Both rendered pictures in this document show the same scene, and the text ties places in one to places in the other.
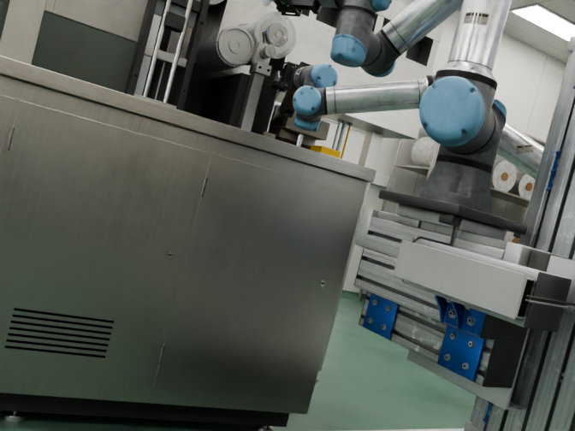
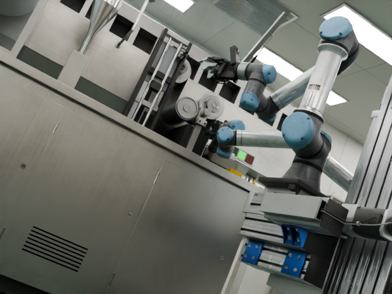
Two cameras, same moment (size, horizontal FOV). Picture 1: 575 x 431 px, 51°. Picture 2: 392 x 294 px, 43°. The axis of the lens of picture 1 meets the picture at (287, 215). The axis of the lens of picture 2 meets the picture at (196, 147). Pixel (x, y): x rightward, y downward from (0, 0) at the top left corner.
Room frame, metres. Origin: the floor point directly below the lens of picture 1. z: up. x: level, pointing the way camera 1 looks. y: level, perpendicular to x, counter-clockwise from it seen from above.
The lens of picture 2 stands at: (-0.58, -0.16, 0.36)
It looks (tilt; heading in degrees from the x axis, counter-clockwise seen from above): 14 degrees up; 8
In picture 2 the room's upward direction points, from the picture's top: 23 degrees clockwise
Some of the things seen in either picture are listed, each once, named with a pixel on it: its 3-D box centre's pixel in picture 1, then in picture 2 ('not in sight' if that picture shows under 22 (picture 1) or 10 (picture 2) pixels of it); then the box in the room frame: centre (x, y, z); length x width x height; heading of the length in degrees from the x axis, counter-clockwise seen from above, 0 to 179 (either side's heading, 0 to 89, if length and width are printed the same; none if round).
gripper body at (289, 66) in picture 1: (295, 78); (220, 130); (1.89, 0.08, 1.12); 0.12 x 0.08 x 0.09; 27
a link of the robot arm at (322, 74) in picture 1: (318, 78); (234, 128); (1.75, 0.01, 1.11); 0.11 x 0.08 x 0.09; 27
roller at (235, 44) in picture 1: (223, 50); (179, 111); (2.01, 0.35, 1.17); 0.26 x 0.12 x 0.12; 27
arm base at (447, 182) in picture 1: (458, 184); (303, 177); (1.26, -0.33, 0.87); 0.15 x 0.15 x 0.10
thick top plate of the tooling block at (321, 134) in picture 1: (283, 125); (209, 163); (2.18, 0.10, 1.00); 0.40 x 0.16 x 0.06; 27
